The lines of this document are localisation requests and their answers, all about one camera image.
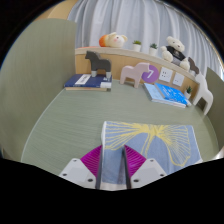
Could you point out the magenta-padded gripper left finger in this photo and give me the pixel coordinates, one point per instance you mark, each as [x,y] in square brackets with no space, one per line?
[75,170]

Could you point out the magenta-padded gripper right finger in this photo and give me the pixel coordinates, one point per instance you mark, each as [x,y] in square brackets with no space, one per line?
[150,170]

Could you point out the blue towel with yellow print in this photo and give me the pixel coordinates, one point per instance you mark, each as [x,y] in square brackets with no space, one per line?
[160,146]

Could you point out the light blue book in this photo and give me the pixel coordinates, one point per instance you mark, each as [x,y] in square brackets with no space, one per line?
[151,91]

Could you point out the tiny potted plant white pot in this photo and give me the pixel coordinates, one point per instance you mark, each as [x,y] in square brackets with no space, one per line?
[188,94]

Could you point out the dark blue book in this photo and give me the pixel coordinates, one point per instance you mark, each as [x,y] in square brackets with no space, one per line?
[83,81]

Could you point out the green desk partition panel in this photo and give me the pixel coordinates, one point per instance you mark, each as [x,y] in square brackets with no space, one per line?
[216,106]
[33,86]

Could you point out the round purple number sign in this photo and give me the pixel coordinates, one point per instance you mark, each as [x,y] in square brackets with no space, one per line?
[152,76]

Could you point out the tall white horse figurine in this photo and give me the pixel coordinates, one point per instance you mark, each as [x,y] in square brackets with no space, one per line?
[203,91]

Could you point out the pink horse figurine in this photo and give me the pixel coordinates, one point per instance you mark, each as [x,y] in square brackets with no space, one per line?
[133,72]

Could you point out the dark grey horse figurine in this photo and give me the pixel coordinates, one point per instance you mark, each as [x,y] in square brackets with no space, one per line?
[99,63]

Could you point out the small dark horse figurine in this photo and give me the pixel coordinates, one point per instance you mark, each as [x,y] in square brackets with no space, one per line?
[193,65]

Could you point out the small potted plant white pot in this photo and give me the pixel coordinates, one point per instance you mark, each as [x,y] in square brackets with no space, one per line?
[153,50]
[136,47]

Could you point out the white teddy bear black shirt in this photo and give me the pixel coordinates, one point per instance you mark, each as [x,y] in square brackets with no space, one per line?
[175,51]

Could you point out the orange and white plush toy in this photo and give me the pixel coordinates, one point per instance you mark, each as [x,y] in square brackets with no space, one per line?
[115,40]

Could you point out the grey pleated curtain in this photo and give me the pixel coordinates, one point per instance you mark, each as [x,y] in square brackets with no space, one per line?
[150,20]

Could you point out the white wall socket plate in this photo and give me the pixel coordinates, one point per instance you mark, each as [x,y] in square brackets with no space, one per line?
[165,74]
[178,79]

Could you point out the wooden wall ledge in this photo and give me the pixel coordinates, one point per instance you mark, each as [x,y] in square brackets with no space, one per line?
[116,60]

